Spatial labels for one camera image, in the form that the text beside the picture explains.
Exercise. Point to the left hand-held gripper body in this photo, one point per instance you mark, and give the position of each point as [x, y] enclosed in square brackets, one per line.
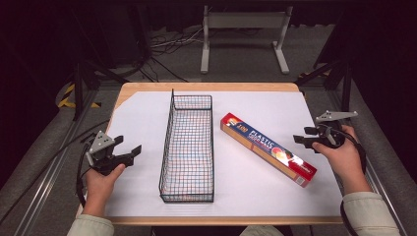
[101, 144]

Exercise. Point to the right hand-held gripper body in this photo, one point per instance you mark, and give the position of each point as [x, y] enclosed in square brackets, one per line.
[332, 136]

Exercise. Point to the long plastic wrap box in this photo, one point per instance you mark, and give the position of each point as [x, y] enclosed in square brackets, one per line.
[267, 148]

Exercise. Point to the person's right hand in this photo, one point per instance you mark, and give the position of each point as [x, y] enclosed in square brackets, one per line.
[344, 160]

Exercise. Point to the person's left hand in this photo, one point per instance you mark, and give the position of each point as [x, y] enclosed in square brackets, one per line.
[100, 183]

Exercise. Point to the black tripod stand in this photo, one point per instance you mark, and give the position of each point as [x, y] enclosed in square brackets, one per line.
[345, 82]
[78, 85]

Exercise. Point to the yellow black hazard tape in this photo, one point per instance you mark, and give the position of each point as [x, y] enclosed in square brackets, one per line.
[67, 98]

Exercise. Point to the white table sheet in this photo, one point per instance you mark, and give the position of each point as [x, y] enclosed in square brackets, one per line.
[249, 193]

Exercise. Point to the aluminium rail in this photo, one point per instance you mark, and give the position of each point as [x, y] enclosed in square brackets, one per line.
[49, 177]
[383, 193]

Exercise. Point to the grey metal stand frame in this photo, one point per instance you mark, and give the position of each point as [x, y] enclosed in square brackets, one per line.
[246, 20]

